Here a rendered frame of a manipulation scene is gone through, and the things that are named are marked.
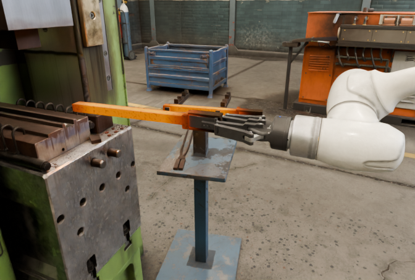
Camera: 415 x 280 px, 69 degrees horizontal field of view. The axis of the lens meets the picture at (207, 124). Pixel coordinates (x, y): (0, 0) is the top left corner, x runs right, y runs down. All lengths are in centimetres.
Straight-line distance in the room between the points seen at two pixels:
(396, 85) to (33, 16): 86
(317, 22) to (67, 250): 370
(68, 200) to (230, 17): 816
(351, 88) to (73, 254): 90
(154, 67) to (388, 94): 448
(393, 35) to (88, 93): 334
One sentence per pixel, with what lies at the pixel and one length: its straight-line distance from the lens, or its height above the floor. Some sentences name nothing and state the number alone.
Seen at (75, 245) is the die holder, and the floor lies 64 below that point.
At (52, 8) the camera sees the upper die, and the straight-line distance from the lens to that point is 95.
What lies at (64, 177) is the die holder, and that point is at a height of 88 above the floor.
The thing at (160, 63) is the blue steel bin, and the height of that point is 47.
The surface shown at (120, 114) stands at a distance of 84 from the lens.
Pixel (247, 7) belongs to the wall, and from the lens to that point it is 869.
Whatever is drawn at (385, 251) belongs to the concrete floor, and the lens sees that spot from 216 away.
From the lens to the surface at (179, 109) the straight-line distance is 124.
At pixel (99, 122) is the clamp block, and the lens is 109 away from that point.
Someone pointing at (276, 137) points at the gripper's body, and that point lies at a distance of 65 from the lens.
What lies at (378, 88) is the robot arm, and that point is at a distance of 73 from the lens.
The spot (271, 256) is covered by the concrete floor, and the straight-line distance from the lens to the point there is 191.
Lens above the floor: 132
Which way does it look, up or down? 21 degrees down
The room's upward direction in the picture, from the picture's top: straight up
